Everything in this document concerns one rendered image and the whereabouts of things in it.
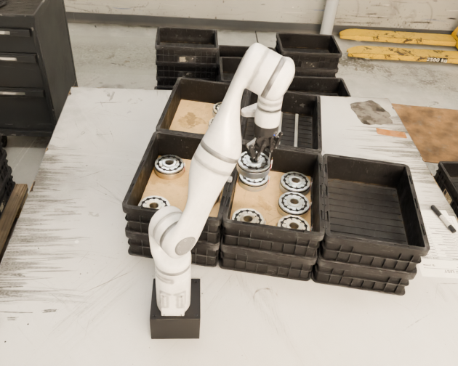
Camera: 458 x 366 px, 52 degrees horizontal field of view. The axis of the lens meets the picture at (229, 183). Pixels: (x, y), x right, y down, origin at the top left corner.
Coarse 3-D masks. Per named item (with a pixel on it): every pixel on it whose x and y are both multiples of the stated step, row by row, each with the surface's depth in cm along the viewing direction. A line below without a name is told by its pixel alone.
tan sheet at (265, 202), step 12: (276, 180) 165; (240, 192) 159; (252, 192) 160; (264, 192) 160; (276, 192) 160; (240, 204) 155; (252, 204) 155; (264, 204) 156; (276, 204) 156; (264, 216) 151; (276, 216) 152
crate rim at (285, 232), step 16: (320, 160) 159; (320, 176) 153; (320, 192) 147; (224, 208) 139; (320, 208) 141; (224, 224) 136; (240, 224) 134; (256, 224) 135; (320, 224) 136; (320, 240) 135
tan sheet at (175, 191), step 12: (156, 180) 161; (168, 180) 161; (180, 180) 162; (144, 192) 156; (156, 192) 156; (168, 192) 157; (180, 192) 157; (180, 204) 153; (216, 204) 154; (216, 216) 150
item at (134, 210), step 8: (152, 136) 163; (176, 136) 165; (184, 136) 164; (192, 136) 165; (152, 144) 160; (144, 160) 153; (136, 176) 146; (224, 184) 147; (128, 192) 141; (224, 192) 144; (128, 200) 138; (224, 200) 141; (128, 208) 136; (136, 208) 136; (144, 208) 136; (152, 208) 136; (152, 216) 137; (208, 216) 136; (208, 224) 136; (216, 224) 136
